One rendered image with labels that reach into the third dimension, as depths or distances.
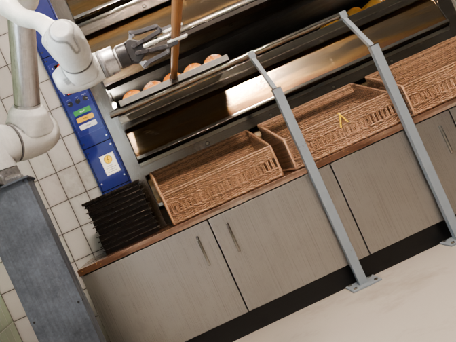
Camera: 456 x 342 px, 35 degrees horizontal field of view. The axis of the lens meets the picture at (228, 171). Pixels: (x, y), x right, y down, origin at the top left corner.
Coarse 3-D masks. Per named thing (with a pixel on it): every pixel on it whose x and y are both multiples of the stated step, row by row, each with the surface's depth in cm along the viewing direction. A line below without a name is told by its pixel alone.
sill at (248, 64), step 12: (396, 0) 383; (360, 12) 381; (372, 12) 382; (336, 24) 380; (312, 36) 379; (276, 48) 377; (288, 48) 378; (264, 60) 377; (228, 72) 375; (204, 84) 374; (168, 96) 372; (180, 96) 373; (144, 108) 371; (156, 108) 372; (120, 120) 370
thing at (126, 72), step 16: (272, 0) 365; (288, 0) 374; (224, 16) 361; (240, 16) 366; (256, 16) 376; (192, 32) 359; (208, 32) 367; (224, 32) 376; (192, 48) 378; (112, 80) 370
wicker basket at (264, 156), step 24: (216, 144) 370; (240, 144) 370; (264, 144) 336; (168, 168) 368; (192, 168) 367; (216, 168) 367; (240, 168) 367; (264, 168) 326; (168, 192) 321; (192, 192) 322; (216, 192) 364; (240, 192) 325; (192, 216) 322
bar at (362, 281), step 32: (224, 64) 337; (256, 64) 333; (384, 64) 320; (160, 96) 335; (288, 128) 319; (416, 128) 321; (320, 192) 317; (448, 224) 323; (352, 256) 317; (352, 288) 317
